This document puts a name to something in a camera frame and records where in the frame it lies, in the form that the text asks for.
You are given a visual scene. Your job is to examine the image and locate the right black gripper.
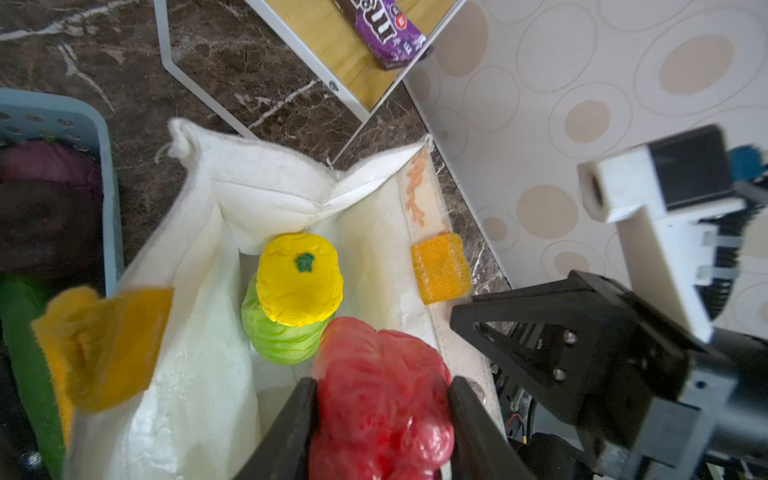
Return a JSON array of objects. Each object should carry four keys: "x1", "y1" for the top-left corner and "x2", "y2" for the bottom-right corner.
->
[{"x1": 450, "y1": 270, "x2": 767, "y2": 479}]

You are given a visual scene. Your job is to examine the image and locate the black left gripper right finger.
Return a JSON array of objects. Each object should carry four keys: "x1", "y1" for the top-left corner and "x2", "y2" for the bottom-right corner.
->
[{"x1": 448, "y1": 376, "x2": 534, "y2": 480}]

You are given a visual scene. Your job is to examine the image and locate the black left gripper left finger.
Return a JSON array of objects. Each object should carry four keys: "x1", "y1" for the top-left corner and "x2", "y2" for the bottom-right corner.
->
[{"x1": 234, "y1": 377, "x2": 317, "y2": 480}]

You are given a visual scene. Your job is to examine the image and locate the red toy pepper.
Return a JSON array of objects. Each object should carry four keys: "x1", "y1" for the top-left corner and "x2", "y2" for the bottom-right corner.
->
[{"x1": 309, "y1": 317, "x2": 454, "y2": 479}]

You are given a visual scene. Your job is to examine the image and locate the green toy cabbage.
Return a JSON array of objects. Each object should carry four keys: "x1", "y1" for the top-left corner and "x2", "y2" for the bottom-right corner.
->
[{"x1": 241, "y1": 274, "x2": 330, "y2": 365}]

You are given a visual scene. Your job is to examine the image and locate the white grocery bag yellow handles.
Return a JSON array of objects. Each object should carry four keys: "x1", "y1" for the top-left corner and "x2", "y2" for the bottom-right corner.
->
[{"x1": 64, "y1": 118, "x2": 503, "y2": 479}]

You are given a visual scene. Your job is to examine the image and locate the yellow toy bell pepper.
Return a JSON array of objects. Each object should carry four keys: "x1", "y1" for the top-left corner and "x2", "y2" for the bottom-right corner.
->
[{"x1": 256, "y1": 233, "x2": 344, "y2": 327}]

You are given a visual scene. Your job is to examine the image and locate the dark toy eggplant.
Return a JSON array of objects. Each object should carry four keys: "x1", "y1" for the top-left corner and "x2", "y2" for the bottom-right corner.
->
[{"x1": 1, "y1": 176, "x2": 102, "y2": 280}]

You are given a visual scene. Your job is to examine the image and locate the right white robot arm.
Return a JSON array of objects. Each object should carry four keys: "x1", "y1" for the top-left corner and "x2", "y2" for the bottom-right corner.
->
[{"x1": 449, "y1": 125, "x2": 767, "y2": 479}]

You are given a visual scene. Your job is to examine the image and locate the green toy cucumber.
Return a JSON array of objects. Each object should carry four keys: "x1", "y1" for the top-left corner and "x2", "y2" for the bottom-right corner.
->
[{"x1": 1, "y1": 274, "x2": 67, "y2": 479}]

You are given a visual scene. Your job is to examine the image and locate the dark candy packet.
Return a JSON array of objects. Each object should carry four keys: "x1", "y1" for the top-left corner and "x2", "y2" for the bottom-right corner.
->
[{"x1": 334, "y1": 0, "x2": 434, "y2": 71}]

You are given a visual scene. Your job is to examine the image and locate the blue perforated plastic basket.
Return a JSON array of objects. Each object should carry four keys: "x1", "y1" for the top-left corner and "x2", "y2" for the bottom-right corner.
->
[{"x1": 1, "y1": 88, "x2": 124, "y2": 295}]

